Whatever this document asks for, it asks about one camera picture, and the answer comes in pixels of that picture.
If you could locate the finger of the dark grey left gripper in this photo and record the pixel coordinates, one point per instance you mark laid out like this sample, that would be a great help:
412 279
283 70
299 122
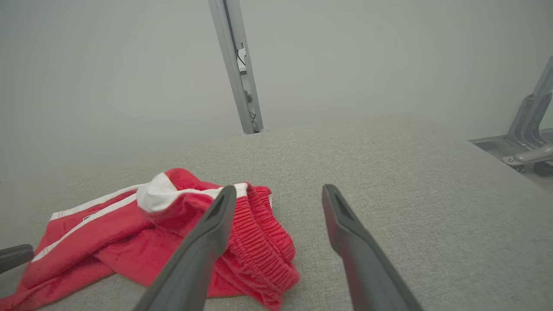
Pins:
15 255

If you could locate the grey metal frame bracket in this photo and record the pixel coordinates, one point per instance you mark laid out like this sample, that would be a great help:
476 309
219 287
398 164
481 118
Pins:
529 125

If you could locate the grey aluminium partition post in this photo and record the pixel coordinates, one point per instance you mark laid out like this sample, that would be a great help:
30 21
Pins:
235 86

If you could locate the red mesh basketball shorts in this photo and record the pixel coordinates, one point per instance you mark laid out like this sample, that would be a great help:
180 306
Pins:
108 244

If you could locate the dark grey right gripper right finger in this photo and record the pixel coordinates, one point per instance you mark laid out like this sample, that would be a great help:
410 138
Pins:
363 268

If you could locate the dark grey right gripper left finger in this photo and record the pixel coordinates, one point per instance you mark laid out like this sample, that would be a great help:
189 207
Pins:
194 259

